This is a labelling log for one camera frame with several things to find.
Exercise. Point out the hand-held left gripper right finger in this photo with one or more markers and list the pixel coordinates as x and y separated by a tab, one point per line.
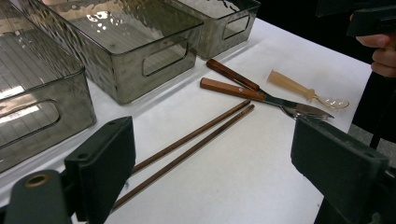
336	161

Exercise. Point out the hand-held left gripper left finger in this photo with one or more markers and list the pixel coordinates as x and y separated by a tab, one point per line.
102	165

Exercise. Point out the brown wooden chopstick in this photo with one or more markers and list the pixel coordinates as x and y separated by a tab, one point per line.
186	154
193	136

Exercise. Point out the smoky clear plastic bin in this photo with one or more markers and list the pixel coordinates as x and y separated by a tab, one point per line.
37	77
124	34
214	28

